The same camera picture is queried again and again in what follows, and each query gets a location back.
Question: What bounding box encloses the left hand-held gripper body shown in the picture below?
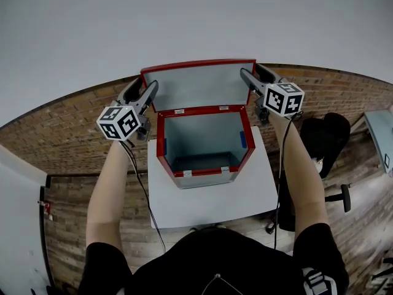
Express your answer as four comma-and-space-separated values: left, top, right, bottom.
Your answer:
96, 99, 152, 143

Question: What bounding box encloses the black office chair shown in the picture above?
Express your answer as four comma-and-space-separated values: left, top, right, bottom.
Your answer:
324, 183, 352, 213

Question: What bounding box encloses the grey chest strap buckle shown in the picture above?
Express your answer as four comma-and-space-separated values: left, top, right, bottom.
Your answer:
302, 267, 338, 295

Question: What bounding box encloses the small red wall fixture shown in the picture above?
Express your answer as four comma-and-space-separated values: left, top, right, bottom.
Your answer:
37, 199, 52, 217

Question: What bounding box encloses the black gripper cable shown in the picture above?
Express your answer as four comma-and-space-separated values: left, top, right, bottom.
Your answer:
120, 140, 167, 254
273, 111, 304, 251

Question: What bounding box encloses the person's left forearm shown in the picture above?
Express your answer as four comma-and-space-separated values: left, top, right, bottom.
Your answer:
85, 139, 136, 253

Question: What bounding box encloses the small white table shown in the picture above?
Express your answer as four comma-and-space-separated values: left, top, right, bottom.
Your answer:
147, 125, 279, 230

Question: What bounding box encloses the person's right forearm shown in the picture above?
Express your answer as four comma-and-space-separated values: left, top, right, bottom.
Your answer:
269, 112, 330, 243

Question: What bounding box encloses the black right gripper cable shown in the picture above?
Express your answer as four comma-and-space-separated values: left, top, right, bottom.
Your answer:
273, 111, 304, 251

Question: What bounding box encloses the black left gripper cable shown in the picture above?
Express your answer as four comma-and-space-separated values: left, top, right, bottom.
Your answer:
120, 140, 167, 254

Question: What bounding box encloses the light grey desk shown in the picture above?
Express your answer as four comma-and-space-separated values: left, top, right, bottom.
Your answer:
363, 108, 393, 175

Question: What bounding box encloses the white door panel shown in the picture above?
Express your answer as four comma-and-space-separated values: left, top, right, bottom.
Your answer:
0, 144, 53, 295

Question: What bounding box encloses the red fire extinguisher box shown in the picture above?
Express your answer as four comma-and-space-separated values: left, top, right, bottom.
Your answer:
140, 58, 257, 190

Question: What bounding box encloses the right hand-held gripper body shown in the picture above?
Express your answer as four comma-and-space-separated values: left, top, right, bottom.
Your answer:
254, 82, 306, 125

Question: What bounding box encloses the person's black shirt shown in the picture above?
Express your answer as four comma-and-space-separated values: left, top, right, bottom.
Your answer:
77, 222, 351, 295

